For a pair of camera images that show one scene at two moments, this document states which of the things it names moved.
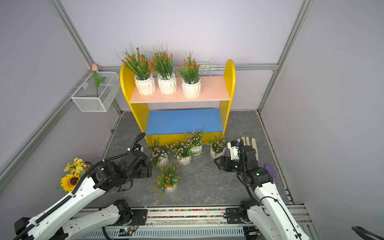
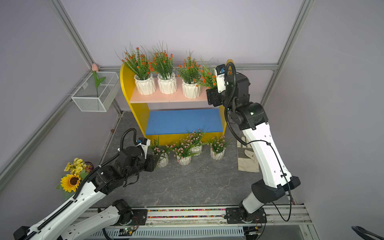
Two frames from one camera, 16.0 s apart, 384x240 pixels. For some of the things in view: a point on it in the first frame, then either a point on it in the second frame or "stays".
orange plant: (137, 62) stays
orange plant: (167, 181) -> (208, 75)
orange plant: (190, 72) stays
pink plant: (160, 154) stays
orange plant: (163, 65) stays
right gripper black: (226, 160) -> (215, 97)
